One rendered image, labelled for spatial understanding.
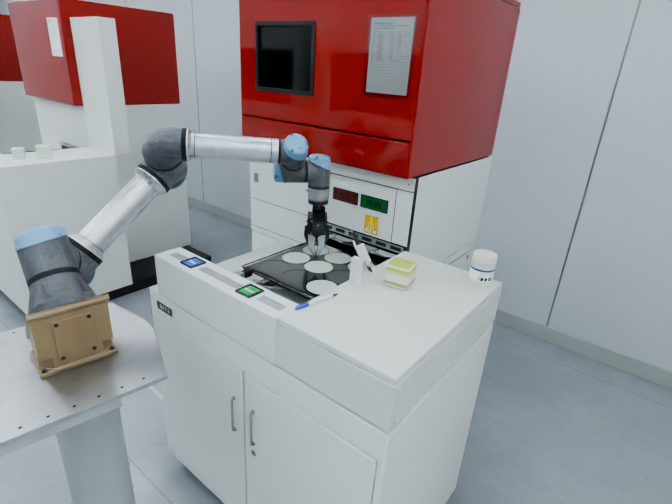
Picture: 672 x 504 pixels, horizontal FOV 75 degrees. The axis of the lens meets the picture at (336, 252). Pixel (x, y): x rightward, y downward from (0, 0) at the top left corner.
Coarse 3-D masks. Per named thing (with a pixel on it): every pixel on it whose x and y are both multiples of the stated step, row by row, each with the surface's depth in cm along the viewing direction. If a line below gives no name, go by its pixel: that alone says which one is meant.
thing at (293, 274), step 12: (288, 252) 162; (336, 252) 165; (252, 264) 151; (264, 264) 151; (276, 264) 152; (288, 264) 153; (300, 264) 153; (336, 264) 155; (276, 276) 143; (288, 276) 144; (300, 276) 145; (312, 276) 145; (324, 276) 145; (336, 276) 146; (348, 276) 147; (300, 288) 137
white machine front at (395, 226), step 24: (264, 168) 188; (336, 168) 163; (264, 192) 192; (288, 192) 183; (360, 192) 159; (384, 192) 153; (408, 192) 147; (264, 216) 196; (288, 216) 187; (336, 216) 170; (360, 216) 162; (384, 216) 155; (408, 216) 149; (288, 240) 191; (360, 240) 166; (384, 240) 159; (408, 240) 153
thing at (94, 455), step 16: (112, 416) 119; (64, 432) 113; (80, 432) 113; (96, 432) 116; (112, 432) 120; (64, 448) 116; (80, 448) 115; (96, 448) 117; (112, 448) 121; (64, 464) 119; (80, 464) 117; (96, 464) 119; (112, 464) 123; (128, 464) 132; (80, 480) 120; (96, 480) 121; (112, 480) 124; (128, 480) 131; (80, 496) 122; (96, 496) 123; (112, 496) 126; (128, 496) 132
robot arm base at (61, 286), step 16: (48, 272) 105; (64, 272) 107; (80, 272) 113; (32, 288) 104; (48, 288) 103; (64, 288) 104; (80, 288) 107; (32, 304) 102; (48, 304) 101; (64, 304) 102
